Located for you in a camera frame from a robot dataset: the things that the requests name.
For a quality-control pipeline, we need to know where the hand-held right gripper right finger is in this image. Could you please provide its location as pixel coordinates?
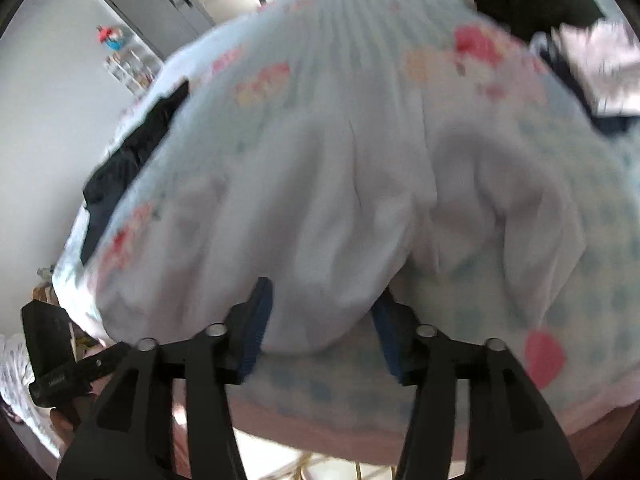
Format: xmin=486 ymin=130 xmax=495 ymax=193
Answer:
xmin=371 ymin=294 xmax=583 ymax=480

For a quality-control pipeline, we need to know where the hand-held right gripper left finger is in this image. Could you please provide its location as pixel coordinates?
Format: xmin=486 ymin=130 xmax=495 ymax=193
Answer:
xmin=56 ymin=276 xmax=275 ymax=480

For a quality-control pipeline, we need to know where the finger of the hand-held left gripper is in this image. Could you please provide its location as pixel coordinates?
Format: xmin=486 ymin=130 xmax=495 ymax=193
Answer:
xmin=75 ymin=342 xmax=132 ymax=378

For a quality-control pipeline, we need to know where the white shirt with navy collar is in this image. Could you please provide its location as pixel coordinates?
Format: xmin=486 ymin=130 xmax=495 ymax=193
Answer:
xmin=97 ymin=105 xmax=586 ymax=356

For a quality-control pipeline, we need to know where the person's left hand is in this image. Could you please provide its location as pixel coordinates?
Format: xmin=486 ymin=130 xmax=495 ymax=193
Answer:
xmin=50 ymin=392 xmax=101 ymax=448

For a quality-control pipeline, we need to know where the white patterned cloth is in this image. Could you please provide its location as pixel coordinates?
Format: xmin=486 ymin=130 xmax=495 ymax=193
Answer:
xmin=0 ymin=335 xmax=58 ymax=456

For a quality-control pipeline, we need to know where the long black garment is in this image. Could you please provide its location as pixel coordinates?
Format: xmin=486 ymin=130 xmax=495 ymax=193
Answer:
xmin=82 ymin=79 xmax=192 ymax=263

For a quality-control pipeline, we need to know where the white shelf with small figures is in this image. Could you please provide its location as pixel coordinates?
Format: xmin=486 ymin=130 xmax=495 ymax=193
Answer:
xmin=104 ymin=45 xmax=163 ymax=96

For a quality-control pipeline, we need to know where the printed checkered blanket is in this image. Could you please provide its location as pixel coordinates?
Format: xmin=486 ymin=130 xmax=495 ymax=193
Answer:
xmin=50 ymin=0 xmax=640 ymax=466

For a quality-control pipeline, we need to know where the red blue toy figure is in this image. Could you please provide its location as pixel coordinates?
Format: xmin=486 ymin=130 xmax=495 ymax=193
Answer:
xmin=97 ymin=24 xmax=126 ymax=52

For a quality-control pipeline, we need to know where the grey door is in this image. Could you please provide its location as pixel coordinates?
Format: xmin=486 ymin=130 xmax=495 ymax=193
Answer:
xmin=100 ymin=0 xmax=216 ymax=58

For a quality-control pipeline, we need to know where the pink white printed garment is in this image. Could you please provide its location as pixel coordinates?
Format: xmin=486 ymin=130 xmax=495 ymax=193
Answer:
xmin=530 ymin=19 xmax=640 ymax=136

